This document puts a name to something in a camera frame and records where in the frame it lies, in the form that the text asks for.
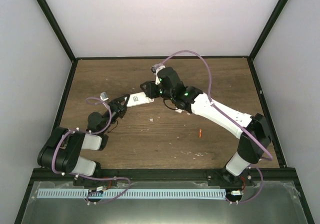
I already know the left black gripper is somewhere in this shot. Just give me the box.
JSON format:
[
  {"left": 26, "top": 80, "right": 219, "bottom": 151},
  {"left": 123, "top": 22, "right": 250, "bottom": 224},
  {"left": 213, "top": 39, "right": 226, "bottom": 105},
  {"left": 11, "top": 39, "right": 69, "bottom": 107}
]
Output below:
[{"left": 101, "top": 94, "right": 130, "bottom": 134}]

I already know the white remote control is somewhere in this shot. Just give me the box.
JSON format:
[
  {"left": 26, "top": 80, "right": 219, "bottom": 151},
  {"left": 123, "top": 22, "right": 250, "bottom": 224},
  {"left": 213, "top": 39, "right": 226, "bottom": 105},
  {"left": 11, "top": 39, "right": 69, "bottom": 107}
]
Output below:
[{"left": 127, "top": 92, "right": 154, "bottom": 108}]

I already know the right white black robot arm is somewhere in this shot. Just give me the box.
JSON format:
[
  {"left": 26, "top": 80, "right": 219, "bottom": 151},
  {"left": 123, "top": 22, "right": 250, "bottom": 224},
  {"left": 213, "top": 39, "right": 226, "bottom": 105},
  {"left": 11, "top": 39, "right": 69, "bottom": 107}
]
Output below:
[{"left": 140, "top": 65, "right": 272, "bottom": 186}]

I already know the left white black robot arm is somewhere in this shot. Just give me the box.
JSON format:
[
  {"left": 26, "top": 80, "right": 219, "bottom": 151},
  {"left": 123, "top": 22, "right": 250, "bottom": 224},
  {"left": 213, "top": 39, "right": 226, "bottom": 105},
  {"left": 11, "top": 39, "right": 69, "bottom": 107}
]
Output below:
[{"left": 37, "top": 94, "right": 130, "bottom": 186}]

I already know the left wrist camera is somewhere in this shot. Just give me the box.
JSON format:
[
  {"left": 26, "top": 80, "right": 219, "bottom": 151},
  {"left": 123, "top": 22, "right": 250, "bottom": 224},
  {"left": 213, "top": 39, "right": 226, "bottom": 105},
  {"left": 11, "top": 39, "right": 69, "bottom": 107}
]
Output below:
[{"left": 100, "top": 92, "right": 109, "bottom": 101}]

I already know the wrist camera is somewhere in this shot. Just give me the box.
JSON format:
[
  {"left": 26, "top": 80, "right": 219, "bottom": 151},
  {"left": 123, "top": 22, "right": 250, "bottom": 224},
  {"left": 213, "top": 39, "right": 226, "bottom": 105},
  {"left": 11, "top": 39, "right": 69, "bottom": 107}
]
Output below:
[
  {"left": 100, "top": 92, "right": 109, "bottom": 101},
  {"left": 151, "top": 63, "right": 165, "bottom": 85}
]

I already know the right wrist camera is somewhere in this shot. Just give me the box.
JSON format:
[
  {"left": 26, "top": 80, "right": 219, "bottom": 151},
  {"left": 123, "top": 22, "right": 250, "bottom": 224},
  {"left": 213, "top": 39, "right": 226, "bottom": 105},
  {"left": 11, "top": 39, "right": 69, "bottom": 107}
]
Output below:
[{"left": 151, "top": 63, "right": 165, "bottom": 85}]

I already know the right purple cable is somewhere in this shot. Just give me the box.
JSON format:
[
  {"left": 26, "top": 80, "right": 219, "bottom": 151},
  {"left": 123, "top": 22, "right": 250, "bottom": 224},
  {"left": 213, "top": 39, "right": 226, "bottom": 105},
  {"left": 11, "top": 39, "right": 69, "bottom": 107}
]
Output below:
[{"left": 159, "top": 50, "right": 273, "bottom": 206}]

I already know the light blue slotted cable duct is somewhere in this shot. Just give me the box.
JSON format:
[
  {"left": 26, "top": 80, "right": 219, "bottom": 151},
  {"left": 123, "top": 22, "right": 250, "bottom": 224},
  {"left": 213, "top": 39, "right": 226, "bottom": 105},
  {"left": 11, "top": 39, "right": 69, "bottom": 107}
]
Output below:
[{"left": 36, "top": 189, "right": 226, "bottom": 200}]

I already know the black front frame rail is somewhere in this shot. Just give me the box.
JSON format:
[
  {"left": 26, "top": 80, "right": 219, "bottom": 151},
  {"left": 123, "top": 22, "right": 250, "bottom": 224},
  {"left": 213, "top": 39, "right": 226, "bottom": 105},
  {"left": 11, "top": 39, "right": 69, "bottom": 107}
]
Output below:
[{"left": 32, "top": 168, "right": 297, "bottom": 185}]

